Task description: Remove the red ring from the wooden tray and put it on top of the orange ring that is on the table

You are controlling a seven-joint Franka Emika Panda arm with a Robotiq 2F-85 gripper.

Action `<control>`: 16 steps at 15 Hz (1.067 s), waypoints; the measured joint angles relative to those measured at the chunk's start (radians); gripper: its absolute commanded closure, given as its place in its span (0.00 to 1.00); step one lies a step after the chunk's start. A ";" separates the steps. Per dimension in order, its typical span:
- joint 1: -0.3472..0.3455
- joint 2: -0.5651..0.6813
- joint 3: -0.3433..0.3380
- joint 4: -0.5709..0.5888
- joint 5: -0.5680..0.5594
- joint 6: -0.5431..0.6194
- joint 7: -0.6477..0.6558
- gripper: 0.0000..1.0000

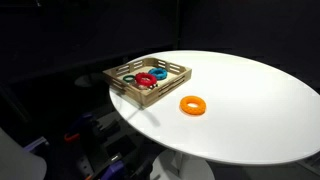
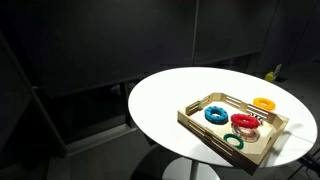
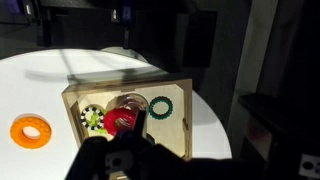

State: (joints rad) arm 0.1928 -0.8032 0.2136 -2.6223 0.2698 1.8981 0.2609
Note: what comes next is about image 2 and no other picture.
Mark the white table pedestal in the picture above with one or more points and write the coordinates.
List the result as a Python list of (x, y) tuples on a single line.
[(195, 170)]

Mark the clear tape roll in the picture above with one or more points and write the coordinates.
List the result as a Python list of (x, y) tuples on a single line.
[(249, 136)]

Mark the small yellow box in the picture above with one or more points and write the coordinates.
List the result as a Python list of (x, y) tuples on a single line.
[(269, 77)]

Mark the black stand leg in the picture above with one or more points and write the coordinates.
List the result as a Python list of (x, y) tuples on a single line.
[(308, 161)]

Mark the wooden slatted tray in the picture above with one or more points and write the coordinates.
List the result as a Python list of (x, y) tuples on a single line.
[(202, 128)]

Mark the black white striped object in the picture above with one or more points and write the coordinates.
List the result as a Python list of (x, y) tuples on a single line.
[(257, 116)]

